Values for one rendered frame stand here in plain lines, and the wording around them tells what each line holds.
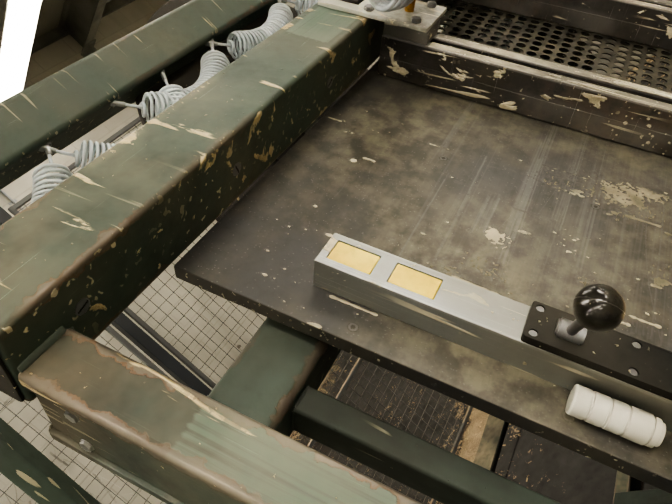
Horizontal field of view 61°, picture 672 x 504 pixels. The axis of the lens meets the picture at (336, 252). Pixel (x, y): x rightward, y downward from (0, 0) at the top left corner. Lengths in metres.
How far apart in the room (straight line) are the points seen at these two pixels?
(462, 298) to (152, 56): 0.93
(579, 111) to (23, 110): 0.92
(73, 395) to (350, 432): 0.26
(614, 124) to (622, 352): 0.47
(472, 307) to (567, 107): 0.47
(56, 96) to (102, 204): 0.61
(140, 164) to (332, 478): 0.38
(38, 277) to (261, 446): 0.24
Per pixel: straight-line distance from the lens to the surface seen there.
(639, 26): 1.36
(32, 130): 1.14
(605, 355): 0.59
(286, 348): 0.62
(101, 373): 0.53
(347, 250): 0.62
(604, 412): 0.58
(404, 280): 0.60
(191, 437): 0.48
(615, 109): 0.97
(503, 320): 0.59
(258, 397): 0.59
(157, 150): 0.66
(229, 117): 0.71
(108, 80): 1.25
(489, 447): 1.83
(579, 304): 0.48
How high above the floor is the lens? 1.78
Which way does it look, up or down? 10 degrees down
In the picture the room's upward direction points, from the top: 46 degrees counter-clockwise
